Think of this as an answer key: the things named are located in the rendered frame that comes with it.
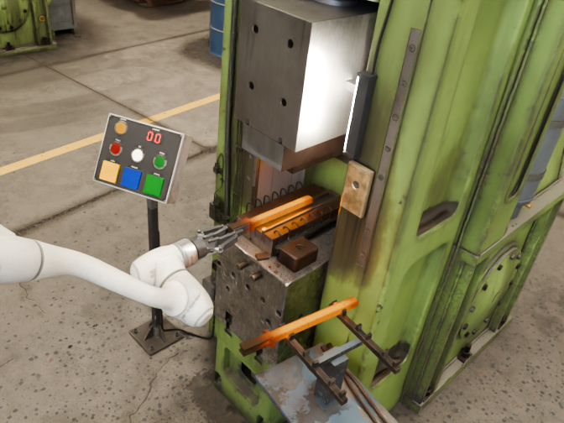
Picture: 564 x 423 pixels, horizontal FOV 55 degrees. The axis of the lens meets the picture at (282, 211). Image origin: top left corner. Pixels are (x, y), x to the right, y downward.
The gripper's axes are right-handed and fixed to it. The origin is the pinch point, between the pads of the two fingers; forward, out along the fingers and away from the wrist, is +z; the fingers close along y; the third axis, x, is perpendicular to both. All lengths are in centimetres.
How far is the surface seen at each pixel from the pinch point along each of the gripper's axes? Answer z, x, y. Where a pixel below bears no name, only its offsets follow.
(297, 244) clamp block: 16.0, -6.1, 13.8
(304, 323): -6.5, -10.2, 39.6
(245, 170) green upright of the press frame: 24.2, 2.8, -25.0
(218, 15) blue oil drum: 295, -59, -379
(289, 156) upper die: 12.8, 27.9, 7.6
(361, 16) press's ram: 31, 72, 13
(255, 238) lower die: 9.6, -9.8, -1.3
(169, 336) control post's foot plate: 5, -103, -52
